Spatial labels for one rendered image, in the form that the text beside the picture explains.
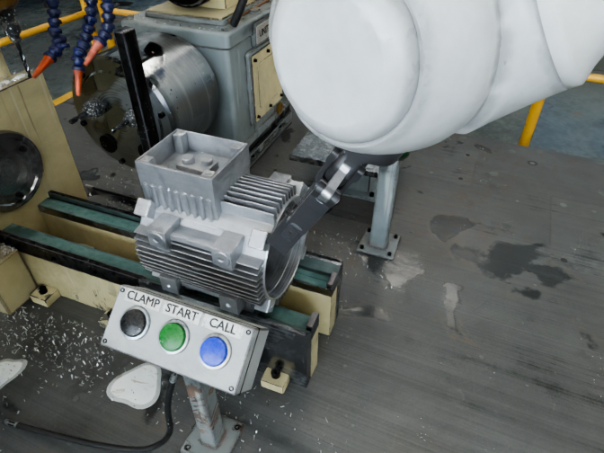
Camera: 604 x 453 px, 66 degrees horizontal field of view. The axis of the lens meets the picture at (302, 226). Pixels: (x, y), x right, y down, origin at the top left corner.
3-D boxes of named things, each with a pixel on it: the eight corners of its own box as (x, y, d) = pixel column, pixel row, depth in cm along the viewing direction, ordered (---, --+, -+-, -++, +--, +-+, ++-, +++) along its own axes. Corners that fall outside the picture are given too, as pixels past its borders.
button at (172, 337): (162, 345, 51) (153, 346, 49) (171, 319, 51) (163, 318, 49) (186, 354, 50) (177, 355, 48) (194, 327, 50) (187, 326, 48)
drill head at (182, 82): (63, 178, 100) (18, 63, 84) (172, 102, 129) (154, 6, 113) (161, 204, 93) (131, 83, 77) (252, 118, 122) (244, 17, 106)
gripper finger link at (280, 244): (313, 221, 55) (311, 226, 54) (287, 252, 60) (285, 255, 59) (293, 207, 54) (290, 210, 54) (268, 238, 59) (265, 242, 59)
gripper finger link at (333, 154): (368, 166, 47) (365, 173, 46) (314, 228, 54) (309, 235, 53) (336, 142, 46) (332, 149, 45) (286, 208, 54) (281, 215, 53)
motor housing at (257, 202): (148, 297, 73) (118, 200, 61) (211, 226, 86) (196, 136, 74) (262, 337, 67) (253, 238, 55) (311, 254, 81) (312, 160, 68)
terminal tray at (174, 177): (144, 205, 66) (132, 162, 62) (185, 168, 74) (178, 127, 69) (217, 226, 63) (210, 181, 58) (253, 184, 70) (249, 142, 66)
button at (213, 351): (202, 360, 49) (194, 361, 47) (210, 333, 50) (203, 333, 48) (226, 369, 48) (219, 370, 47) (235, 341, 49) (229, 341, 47)
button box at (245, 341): (125, 343, 56) (96, 344, 51) (145, 287, 57) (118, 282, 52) (252, 391, 51) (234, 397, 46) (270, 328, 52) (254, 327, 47)
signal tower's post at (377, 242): (355, 251, 99) (375, 54, 72) (366, 229, 105) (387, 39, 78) (392, 261, 97) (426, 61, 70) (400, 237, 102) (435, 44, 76)
